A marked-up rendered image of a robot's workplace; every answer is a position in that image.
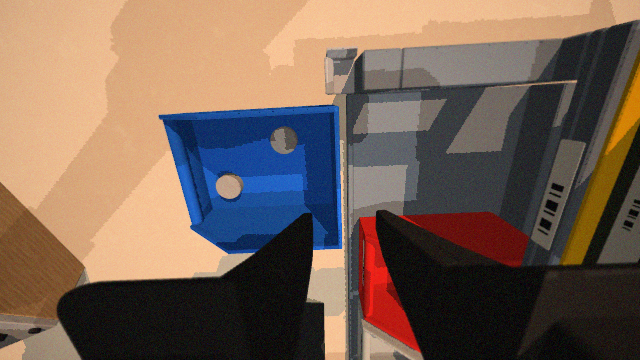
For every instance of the blue bin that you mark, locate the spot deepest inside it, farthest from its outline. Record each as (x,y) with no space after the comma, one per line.
(278,188)

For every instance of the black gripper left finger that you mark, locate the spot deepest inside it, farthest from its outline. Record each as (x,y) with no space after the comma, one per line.
(255,311)

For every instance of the yellow flat bar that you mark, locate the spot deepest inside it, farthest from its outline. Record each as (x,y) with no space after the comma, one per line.
(615,148)

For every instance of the grey metal rack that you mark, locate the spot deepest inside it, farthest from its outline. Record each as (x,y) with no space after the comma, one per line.
(483,148)

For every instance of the grey metal disc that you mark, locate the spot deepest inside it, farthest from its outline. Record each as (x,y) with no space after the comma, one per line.
(284,140)

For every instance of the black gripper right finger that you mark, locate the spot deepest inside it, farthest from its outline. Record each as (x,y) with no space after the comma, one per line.
(462,306)

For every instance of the red open bin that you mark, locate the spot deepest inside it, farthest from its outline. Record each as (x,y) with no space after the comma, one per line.
(482,232)

